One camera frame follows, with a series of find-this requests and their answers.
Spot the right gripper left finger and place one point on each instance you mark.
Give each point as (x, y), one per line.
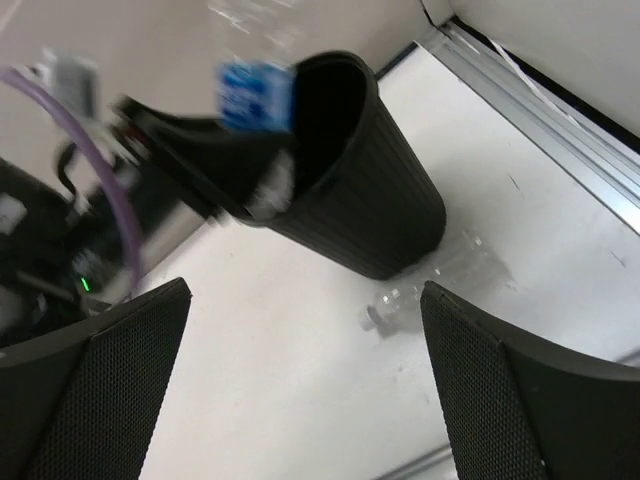
(80, 400)

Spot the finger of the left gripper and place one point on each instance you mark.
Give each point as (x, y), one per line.
(211, 168)

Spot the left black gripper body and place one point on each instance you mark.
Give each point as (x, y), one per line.
(94, 253)

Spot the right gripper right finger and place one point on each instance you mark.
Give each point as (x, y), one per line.
(517, 406)

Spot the clear Aquafina bottle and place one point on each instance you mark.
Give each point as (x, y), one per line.
(256, 43)

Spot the clear unlabelled plastic bottle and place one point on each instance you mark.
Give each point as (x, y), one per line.
(464, 264)

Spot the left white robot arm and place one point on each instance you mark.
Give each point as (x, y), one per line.
(58, 259)

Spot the dark green plastic bin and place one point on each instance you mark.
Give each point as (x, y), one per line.
(362, 197)

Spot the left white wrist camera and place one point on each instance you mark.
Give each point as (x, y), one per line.
(73, 81)

